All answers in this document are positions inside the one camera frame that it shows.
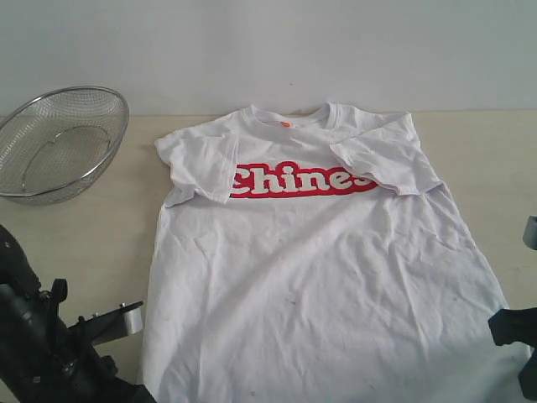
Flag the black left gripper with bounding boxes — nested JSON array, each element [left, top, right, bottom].
[[41, 346, 155, 402]]

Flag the white t-shirt red print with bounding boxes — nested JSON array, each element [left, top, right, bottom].
[[139, 103, 530, 402]]

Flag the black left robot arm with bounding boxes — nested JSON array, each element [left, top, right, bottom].
[[1, 228, 154, 402]]

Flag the metal mesh basket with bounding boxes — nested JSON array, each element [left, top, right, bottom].
[[1, 86, 129, 205]]

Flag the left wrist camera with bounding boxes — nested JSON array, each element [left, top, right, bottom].
[[69, 301, 143, 346]]

